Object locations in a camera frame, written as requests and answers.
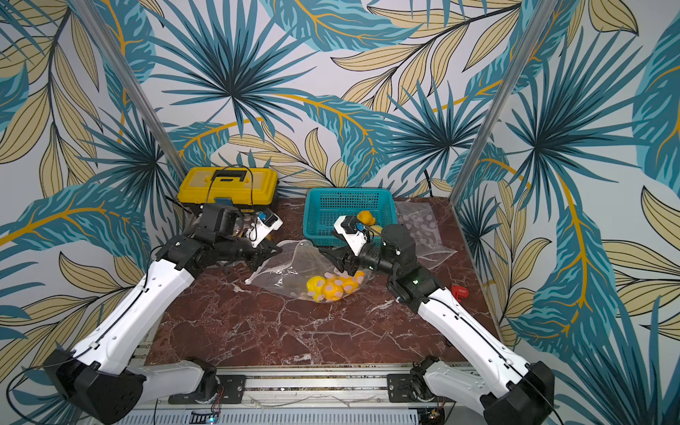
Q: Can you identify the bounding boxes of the dotted zip-top bag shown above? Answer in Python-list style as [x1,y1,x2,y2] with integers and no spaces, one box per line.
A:
[245,240,375,302]
[227,212,265,241]

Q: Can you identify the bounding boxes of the clear zip-top bag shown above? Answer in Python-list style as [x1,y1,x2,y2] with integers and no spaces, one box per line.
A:
[395,202,457,269]

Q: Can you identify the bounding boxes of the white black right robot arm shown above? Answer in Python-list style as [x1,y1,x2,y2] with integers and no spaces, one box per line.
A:
[321,216,555,424]

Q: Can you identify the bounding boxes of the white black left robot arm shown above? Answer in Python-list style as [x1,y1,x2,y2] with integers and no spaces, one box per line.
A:
[44,204,283,424]

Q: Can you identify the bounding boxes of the yellow fruits in middle bag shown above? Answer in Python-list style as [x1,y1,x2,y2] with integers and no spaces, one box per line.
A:
[306,271,367,303]

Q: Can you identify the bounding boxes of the teal plastic basket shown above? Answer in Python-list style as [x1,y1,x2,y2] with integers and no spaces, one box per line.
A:
[303,188,398,247]

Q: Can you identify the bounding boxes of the yellow black toolbox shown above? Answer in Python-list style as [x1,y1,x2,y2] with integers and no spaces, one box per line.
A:
[178,166,279,212]

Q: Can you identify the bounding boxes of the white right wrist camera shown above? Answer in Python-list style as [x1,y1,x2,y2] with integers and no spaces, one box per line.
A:
[334,215,369,256]

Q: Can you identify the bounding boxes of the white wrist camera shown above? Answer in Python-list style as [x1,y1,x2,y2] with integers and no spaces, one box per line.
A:
[334,215,369,256]
[246,209,283,248]

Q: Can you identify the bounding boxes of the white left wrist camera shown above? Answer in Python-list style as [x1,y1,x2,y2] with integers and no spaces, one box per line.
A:
[246,209,283,248]

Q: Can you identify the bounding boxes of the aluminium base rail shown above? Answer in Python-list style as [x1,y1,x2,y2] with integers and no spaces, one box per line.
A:
[121,361,492,424]

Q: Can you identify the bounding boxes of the left aluminium frame post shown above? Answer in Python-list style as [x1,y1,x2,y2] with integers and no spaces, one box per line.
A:
[73,0,187,179]

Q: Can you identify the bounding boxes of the aluminium frame post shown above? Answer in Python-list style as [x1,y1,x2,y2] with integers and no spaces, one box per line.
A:
[73,0,187,179]
[449,0,557,206]

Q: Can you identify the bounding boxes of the right aluminium frame post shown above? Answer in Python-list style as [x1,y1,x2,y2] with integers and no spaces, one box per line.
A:
[449,0,557,206]

